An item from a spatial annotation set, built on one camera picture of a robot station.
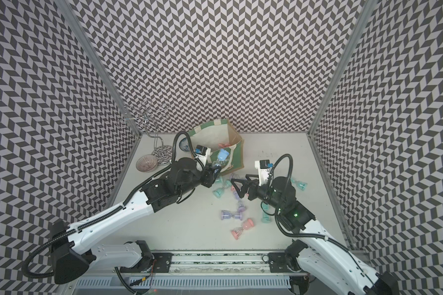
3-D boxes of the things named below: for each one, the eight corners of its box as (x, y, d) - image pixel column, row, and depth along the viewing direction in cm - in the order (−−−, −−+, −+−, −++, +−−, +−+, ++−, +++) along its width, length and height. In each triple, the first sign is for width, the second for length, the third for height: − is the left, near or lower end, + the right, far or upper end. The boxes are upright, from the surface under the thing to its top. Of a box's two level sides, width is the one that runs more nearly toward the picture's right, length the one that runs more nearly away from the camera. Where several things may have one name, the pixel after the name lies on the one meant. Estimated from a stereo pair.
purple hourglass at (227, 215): (220, 221, 86) (220, 218, 83) (221, 213, 88) (220, 210, 85) (242, 221, 86) (242, 218, 83) (242, 213, 88) (242, 210, 85)
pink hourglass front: (235, 240, 80) (235, 238, 78) (230, 233, 82) (230, 231, 80) (254, 225, 85) (255, 223, 82) (249, 218, 86) (249, 216, 84)
